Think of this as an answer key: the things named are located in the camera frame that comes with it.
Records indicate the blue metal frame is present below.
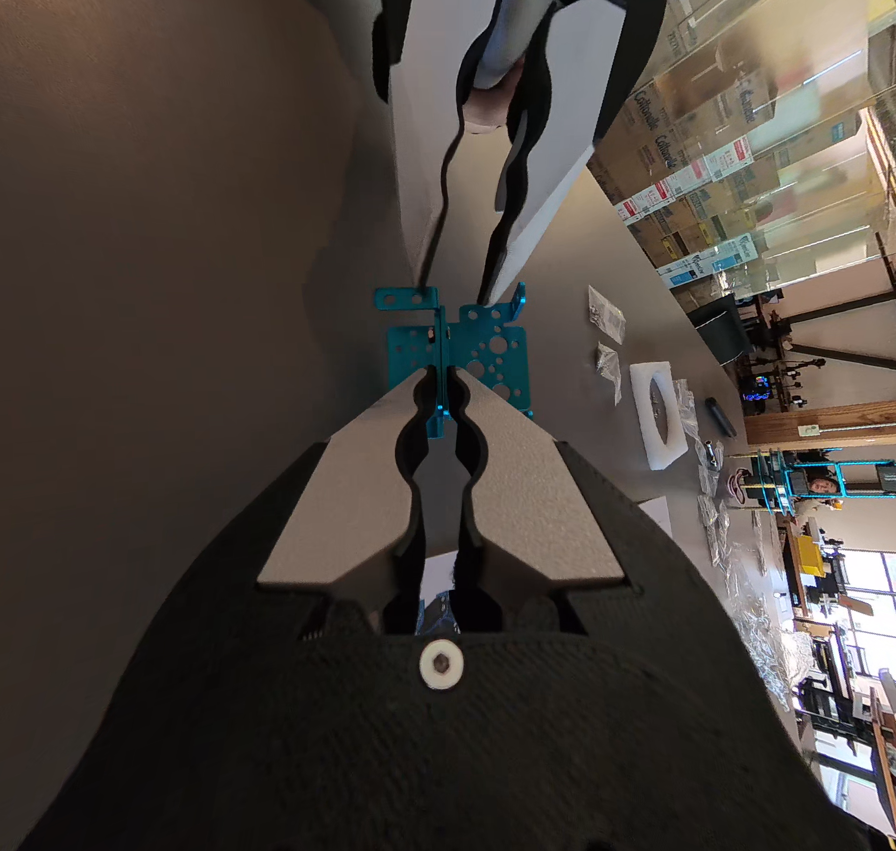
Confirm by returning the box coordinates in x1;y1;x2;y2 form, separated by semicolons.
752;445;896;516

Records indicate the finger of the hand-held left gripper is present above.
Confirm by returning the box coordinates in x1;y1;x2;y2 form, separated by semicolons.
477;0;628;306
387;0;506;288

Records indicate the white foam block with hole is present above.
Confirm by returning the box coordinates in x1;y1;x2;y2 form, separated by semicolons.
629;361;689;472

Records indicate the pile of clear plastic bags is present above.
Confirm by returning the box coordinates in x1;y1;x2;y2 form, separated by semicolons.
693;438;795;712

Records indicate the person's left hand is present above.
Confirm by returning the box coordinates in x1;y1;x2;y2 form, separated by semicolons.
463;59;526;135

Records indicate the large paned window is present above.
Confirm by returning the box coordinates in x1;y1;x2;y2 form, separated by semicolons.
815;550;896;663

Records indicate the blue metal bracket assembly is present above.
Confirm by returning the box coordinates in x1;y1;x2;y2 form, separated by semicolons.
374;282;534;440

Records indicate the black office chair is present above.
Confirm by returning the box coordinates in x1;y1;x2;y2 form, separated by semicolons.
689;293;756;368

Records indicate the stack of cardboard boxes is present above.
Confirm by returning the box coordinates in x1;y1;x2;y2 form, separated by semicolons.
588;0;896;292

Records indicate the assembly instruction manual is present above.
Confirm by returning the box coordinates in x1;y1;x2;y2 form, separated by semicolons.
415;495;674;636

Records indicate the dark wooden trestle table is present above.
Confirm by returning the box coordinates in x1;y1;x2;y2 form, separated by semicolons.
752;231;896;393

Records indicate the small plastic bag of screws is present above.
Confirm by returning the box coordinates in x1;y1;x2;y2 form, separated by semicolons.
588;286;627;344
596;343;623;405

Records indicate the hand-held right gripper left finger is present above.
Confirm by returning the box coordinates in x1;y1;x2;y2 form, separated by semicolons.
256;367;434;627

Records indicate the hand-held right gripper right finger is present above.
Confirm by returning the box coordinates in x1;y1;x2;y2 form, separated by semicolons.
447;367;627;627

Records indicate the dark desk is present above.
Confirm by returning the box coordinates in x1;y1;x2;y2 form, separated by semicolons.
0;0;813;851

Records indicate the wooden beam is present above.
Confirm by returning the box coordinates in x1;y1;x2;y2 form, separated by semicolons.
744;403;896;447

